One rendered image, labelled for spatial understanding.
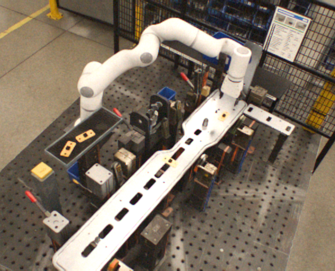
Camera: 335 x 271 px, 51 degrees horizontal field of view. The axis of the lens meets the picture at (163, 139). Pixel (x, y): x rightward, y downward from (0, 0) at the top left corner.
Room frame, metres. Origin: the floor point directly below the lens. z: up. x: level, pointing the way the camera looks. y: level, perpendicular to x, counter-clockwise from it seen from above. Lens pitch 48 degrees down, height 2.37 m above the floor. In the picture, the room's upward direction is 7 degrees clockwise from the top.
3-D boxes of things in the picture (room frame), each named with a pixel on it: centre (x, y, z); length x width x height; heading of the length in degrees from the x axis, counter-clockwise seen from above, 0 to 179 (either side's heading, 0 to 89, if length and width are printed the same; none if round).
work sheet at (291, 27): (1.93, -0.65, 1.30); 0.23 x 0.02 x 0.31; 60
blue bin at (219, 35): (1.96, -0.36, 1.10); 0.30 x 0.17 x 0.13; 54
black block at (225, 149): (1.25, -0.33, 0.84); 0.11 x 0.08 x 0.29; 60
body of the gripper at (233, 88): (1.47, -0.33, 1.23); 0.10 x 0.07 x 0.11; 60
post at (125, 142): (1.12, 0.18, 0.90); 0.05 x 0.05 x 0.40; 60
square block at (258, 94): (1.67, -0.53, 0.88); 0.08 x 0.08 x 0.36; 60
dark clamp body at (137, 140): (1.17, 0.14, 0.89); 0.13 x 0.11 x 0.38; 60
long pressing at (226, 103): (1.08, -0.05, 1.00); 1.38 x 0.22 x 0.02; 150
